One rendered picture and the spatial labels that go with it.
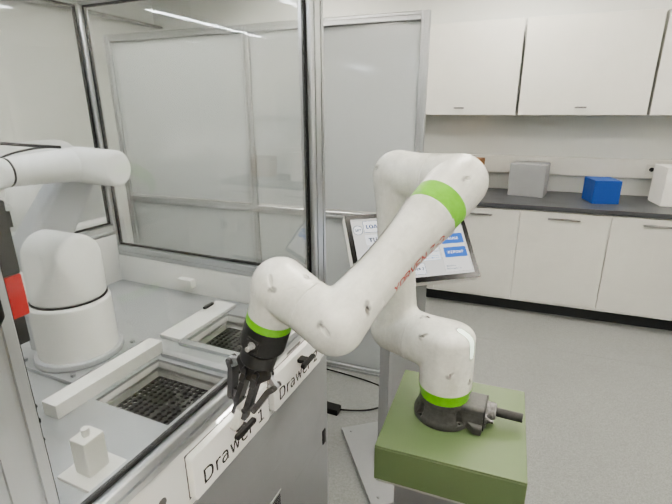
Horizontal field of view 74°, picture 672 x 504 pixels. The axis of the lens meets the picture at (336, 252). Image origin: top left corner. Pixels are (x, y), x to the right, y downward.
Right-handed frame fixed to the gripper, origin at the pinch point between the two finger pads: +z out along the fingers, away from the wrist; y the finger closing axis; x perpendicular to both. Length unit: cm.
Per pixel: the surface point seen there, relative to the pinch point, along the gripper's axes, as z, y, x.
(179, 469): 7.5, -3.7, -12.9
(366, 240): -11, -9, 93
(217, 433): 5.5, -2.7, -2.7
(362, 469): 89, 30, 88
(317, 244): -20, -14, 53
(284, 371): 6.9, -2.0, 26.4
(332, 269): 46, -39, 165
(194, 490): 13.0, -0.1, -11.2
